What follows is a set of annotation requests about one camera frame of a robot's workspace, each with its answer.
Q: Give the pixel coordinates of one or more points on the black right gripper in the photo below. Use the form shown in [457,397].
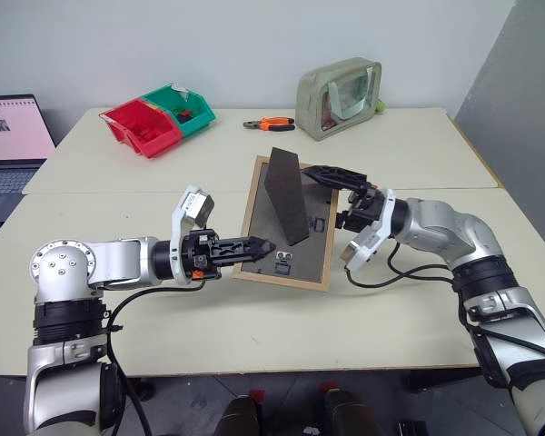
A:
[365,213]

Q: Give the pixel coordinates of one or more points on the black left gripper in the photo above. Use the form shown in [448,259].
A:
[204,261]

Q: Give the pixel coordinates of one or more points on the wooden picture frame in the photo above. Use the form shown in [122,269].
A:
[259,236]

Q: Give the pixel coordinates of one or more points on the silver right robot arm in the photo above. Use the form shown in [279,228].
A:
[436,222]

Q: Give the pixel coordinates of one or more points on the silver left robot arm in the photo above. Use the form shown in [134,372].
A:
[59,263]

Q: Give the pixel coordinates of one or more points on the small green round object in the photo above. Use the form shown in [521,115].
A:
[381,105]

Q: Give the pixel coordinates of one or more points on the beige zip pouch clear window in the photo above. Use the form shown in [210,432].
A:
[309,95]

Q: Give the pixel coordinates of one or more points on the green plastic storage bin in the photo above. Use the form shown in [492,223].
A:
[201,122]

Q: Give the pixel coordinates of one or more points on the small mixed plastic parts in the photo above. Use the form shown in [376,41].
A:
[184,113]

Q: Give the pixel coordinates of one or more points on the small red parts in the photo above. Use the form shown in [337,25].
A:
[149,134]

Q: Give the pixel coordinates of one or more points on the dark rounded shape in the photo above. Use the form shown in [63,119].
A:
[240,418]
[349,415]

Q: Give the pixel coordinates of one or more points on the red plastic storage bin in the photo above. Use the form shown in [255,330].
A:
[131,119]

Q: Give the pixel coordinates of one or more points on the open grey laptop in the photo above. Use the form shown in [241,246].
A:
[9,136]

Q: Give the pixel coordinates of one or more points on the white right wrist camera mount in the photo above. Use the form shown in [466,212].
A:
[368,245]

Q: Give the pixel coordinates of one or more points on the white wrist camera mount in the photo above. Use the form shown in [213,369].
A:
[368,245]
[181,218]

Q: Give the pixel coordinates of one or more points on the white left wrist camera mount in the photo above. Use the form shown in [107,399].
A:
[181,218]

